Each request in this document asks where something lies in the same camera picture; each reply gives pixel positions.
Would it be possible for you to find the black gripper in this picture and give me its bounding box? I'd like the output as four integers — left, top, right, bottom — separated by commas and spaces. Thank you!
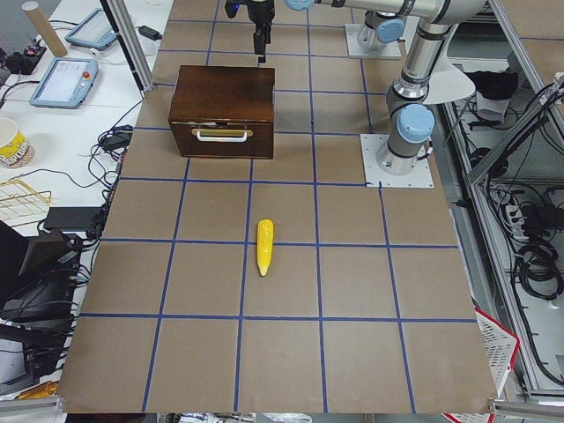
248, 0, 274, 63

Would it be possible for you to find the wooden drawer with white handle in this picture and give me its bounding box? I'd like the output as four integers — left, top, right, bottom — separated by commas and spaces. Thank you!
170, 122, 274, 160

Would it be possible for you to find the yellow toy corn cob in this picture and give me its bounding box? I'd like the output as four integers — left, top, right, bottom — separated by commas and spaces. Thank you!
256, 219, 274, 277

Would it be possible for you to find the dark brown wooden box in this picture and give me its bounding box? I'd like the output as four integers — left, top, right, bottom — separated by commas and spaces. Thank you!
167, 64, 277, 160

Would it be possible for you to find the black power adapter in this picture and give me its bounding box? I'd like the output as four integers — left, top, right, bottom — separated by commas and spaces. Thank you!
137, 26, 162, 41

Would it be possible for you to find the far blue teach pendant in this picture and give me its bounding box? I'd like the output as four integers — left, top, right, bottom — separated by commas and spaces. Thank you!
64, 8, 116, 50

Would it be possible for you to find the blue teach pendant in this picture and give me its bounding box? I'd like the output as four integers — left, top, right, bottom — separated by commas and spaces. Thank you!
29, 58, 99, 109
64, 8, 116, 50

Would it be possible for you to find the white chair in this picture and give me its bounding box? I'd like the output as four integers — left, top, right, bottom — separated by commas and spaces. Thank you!
423, 24, 475, 106

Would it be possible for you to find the near blue teach pendant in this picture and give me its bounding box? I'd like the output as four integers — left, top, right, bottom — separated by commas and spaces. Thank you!
29, 58, 99, 109

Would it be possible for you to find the cardboard tube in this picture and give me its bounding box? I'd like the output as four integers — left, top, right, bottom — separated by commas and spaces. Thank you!
21, 1, 68, 57

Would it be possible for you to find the yellow popcorn paper cup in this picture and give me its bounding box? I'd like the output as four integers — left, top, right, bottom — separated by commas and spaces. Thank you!
1, 117, 35, 168

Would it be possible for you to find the white red plastic basket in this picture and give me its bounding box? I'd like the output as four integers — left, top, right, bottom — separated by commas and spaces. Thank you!
475, 308, 520, 397

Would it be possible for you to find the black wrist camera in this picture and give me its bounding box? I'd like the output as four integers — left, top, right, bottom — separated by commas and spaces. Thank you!
225, 0, 240, 19

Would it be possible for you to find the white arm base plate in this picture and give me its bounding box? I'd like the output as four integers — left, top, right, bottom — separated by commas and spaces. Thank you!
360, 134, 434, 189
345, 24, 402, 60

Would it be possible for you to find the aluminium frame post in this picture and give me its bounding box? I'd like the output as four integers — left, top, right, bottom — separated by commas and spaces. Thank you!
100, 0, 154, 93

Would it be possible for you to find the gold wire rack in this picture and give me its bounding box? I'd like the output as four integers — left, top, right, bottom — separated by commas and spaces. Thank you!
1, 179, 52, 226

